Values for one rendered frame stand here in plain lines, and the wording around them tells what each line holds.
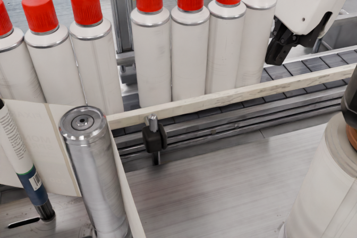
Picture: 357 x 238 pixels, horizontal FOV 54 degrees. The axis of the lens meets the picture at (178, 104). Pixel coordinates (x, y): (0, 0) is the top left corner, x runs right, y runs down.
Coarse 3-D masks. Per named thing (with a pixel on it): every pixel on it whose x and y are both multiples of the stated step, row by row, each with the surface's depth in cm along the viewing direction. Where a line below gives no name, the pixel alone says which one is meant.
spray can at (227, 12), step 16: (224, 0) 45; (240, 0) 46; (224, 16) 45; (240, 16) 46; (224, 32) 47; (240, 32) 48; (208, 48) 50; (224, 48) 49; (240, 48) 51; (208, 64) 52; (224, 64) 50; (208, 80) 54; (224, 80) 53
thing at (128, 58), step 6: (336, 18) 60; (342, 18) 60; (348, 18) 61; (354, 18) 61; (336, 24) 61; (342, 24) 61; (270, 36) 58; (120, 54) 53; (126, 54) 53; (132, 54) 53; (120, 60) 52; (126, 60) 53; (132, 60) 53
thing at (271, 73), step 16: (288, 64) 64; (304, 64) 65; (320, 64) 64; (336, 64) 64; (272, 80) 61; (336, 80) 61; (128, 96) 58; (272, 96) 58; (288, 96) 58; (208, 112) 55; (224, 112) 56; (128, 128) 53
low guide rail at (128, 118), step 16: (352, 64) 59; (288, 80) 56; (304, 80) 56; (320, 80) 57; (208, 96) 53; (224, 96) 53; (240, 96) 54; (256, 96) 55; (128, 112) 50; (144, 112) 50; (160, 112) 51; (176, 112) 52; (112, 128) 50
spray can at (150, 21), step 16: (144, 0) 43; (160, 0) 44; (144, 16) 44; (160, 16) 44; (144, 32) 45; (160, 32) 45; (144, 48) 46; (160, 48) 47; (144, 64) 48; (160, 64) 48; (144, 80) 50; (160, 80) 50; (144, 96) 53; (160, 96) 52
